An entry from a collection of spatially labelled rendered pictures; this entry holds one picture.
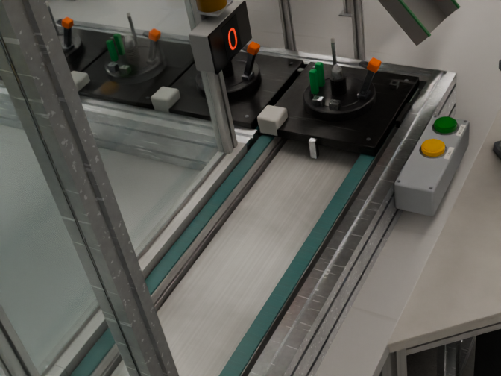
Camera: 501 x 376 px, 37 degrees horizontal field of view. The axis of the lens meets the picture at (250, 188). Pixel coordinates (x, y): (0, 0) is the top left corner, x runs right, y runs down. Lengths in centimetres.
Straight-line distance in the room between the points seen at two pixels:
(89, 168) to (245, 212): 83
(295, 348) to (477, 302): 33
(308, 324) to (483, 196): 48
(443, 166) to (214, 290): 45
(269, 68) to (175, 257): 54
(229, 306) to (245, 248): 13
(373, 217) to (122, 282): 71
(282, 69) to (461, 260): 58
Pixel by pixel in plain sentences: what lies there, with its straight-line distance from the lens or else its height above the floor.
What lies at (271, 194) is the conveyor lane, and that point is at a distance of 137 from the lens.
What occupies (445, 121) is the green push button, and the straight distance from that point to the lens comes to 142.
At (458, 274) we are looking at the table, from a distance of 129.
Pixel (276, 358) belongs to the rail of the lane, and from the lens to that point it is 107.
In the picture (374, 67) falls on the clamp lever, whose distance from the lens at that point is 140.
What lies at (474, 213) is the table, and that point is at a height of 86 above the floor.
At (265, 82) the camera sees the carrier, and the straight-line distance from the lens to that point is 158.
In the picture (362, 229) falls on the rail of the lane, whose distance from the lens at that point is 122.
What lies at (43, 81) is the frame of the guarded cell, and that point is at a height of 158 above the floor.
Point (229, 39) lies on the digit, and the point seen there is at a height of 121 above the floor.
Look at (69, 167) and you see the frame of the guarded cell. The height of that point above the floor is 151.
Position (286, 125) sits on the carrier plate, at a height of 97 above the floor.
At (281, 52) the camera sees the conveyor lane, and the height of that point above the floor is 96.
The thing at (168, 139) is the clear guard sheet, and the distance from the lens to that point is 125.
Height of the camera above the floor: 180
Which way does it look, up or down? 40 degrees down
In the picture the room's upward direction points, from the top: 11 degrees counter-clockwise
